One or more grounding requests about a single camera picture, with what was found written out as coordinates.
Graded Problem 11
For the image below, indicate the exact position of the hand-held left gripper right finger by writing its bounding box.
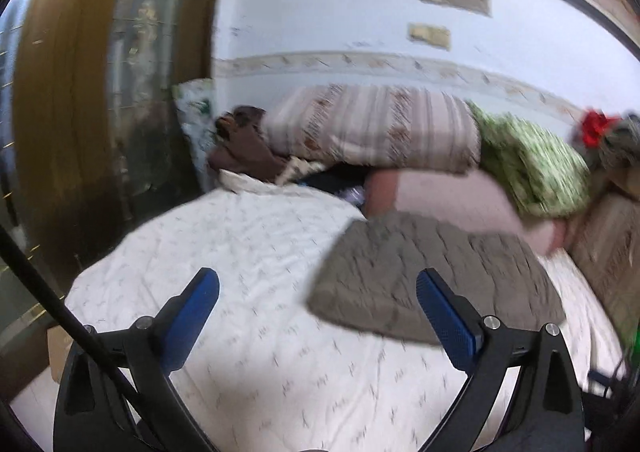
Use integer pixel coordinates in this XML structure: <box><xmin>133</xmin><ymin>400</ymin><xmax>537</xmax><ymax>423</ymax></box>
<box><xmin>415</xmin><ymin>267</ymin><xmax>586</xmax><ymax>452</ymax></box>

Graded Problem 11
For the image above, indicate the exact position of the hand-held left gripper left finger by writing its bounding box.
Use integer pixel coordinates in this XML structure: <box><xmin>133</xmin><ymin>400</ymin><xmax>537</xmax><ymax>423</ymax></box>
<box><xmin>52</xmin><ymin>267</ymin><xmax>221</xmax><ymax>452</ymax></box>

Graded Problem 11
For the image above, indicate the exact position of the grey knit sweater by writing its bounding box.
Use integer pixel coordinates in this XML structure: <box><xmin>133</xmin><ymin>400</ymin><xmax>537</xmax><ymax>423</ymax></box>
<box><xmin>306</xmin><ymin>211</ymin><xmax>568</xmax><ymax>347</ymax></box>

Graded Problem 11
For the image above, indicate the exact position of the white quilted bed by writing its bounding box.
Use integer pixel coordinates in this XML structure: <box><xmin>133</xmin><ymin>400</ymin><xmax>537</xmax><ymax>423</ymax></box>
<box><xmin>10</xmin><ymin>177</ymin><xmax>626</xmax><ymax>452</ymax></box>

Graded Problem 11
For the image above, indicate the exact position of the pink pillow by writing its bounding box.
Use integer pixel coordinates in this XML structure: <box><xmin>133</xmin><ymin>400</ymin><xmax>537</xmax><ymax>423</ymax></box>
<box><xmin>367</xmin><ymin>167</ymin><xmax>571</xmax><ymax>255</ymax></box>

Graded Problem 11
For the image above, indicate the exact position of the cardboard box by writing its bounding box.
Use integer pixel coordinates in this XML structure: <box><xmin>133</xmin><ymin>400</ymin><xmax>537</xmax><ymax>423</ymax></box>
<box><xmin>46</xmin><ymin>326</ymin><xmax>77</xmax><ymax>380</ymax></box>

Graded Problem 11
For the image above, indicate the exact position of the green patterned blanket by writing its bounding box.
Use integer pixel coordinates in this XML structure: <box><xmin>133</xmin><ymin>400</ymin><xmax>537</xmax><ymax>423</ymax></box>
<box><xmin>467</xmin><ymin>102</ymin><xmax>593</xmax><ymax>219</ymax></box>

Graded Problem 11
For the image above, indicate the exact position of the cream knitted cloth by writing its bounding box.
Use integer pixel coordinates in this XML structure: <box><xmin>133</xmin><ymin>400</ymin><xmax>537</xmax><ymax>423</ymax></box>
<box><xmin>217</xmin><ymin>157</ymin><xmax>326</xmax><ymax>193</ymax></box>

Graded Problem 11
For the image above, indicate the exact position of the brown cloth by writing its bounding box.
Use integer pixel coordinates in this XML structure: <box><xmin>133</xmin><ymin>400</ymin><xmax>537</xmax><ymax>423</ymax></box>
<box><xmin>207</xmin><ymin>105</ymin><xmax>291</xmax><ymax>183</ymax></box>

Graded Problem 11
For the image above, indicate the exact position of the brown padded headboard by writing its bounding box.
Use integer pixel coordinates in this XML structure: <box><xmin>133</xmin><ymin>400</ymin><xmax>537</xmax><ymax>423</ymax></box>
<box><xmin>570</xmin><ymin>167</ymin><xmax>640</xmax><ymax>348</ymax></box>

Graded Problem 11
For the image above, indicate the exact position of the striped folded blanket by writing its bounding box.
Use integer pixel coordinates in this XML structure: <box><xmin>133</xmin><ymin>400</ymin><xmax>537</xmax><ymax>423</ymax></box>
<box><xmin>262</xmin><ymin>82</ymin><xmax>483</xmax><ymax>175</ymax></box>

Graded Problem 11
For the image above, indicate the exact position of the floral pillow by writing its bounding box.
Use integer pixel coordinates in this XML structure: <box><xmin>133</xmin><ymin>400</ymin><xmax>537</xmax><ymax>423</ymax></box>
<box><xmin>172</xmin><ymin>80</ymin><xmax>221</xmax><ymax>193</ymax></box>

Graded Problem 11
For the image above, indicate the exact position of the red decoration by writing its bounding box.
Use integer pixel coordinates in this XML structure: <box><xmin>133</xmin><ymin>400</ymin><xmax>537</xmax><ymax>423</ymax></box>
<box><xmin>580</xmin><ymin>110</ymin><xmax>622</xmax><ymax>149</ymax></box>

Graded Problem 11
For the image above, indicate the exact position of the small wall picture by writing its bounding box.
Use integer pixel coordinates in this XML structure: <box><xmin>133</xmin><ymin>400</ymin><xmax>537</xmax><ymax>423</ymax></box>
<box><xmin>407</xmin><ymin>22</ymin><xmax>452</xmax><ymax>52</ymax></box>

